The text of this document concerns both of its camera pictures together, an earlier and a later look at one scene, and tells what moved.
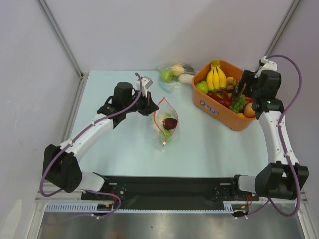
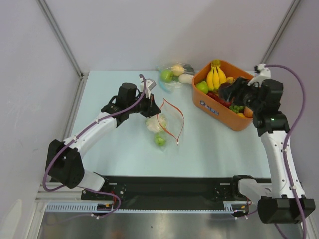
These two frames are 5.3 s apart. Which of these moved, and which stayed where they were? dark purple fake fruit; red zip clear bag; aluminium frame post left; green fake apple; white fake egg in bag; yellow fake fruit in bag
Moved: red zip clear bag; dark purple fake fruit
Stayed: yellow fake fruit in bag; white fake egg in bag; green fake apple; aluminium frame post left
